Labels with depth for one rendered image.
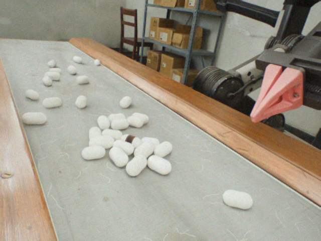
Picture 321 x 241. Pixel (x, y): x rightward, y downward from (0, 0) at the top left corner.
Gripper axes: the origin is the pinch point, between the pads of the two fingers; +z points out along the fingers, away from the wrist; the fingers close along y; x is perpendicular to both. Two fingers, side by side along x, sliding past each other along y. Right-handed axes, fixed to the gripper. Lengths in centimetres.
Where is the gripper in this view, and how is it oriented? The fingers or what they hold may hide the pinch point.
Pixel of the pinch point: (256, 115)
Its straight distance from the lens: 35.5
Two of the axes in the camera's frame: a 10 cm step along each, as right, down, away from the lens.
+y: 5.5, 4.1, -7.2
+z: -7.1, 6.8, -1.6
